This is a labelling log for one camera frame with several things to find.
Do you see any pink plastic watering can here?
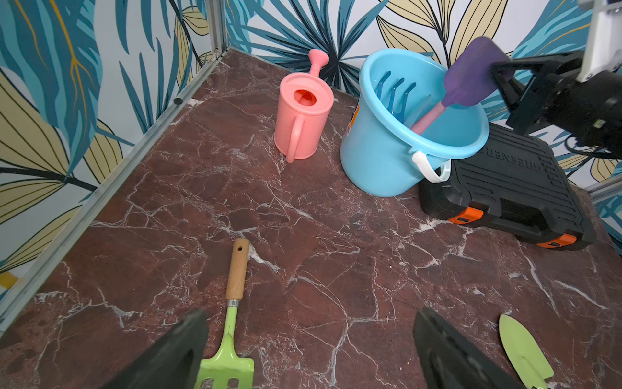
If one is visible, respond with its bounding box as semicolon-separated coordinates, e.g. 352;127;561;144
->
274;49;335;163

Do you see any black plastic tool case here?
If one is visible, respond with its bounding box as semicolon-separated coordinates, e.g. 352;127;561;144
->
418;123;596;251

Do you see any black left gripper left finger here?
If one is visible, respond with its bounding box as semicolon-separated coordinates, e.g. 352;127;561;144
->
104;310;209;388

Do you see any light blue plastic bucket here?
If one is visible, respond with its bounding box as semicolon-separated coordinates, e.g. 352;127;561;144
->
340;49;489;197

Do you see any aluminium corner post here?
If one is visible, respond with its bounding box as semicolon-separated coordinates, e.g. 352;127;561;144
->
586;174;622;203
206;0;228;59

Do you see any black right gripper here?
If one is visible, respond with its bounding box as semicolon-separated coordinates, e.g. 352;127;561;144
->
489;50;621;160

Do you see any aluminium left corner post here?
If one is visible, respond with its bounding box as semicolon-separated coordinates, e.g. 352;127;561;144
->
206;0;228;59

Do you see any aluminium right corner post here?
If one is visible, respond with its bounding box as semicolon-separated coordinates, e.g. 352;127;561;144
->
586;174;622;203

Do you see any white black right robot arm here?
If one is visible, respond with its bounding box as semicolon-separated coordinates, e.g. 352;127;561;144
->
489;1;621;159

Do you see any green trowel wooden handle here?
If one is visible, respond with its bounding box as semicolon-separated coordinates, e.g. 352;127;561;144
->
499;314;554;388

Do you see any green fork wooden handle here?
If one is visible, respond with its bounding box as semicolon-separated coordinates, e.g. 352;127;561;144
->
194;238;254;388

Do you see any blue rake yellow handle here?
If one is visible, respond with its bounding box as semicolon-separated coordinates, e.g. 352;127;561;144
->
374;71;417;123

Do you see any purple shovel pink handle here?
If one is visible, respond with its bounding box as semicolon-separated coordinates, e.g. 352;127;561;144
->
411;37;510;135

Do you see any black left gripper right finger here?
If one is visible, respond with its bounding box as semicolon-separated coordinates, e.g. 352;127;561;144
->
414;307;524;388

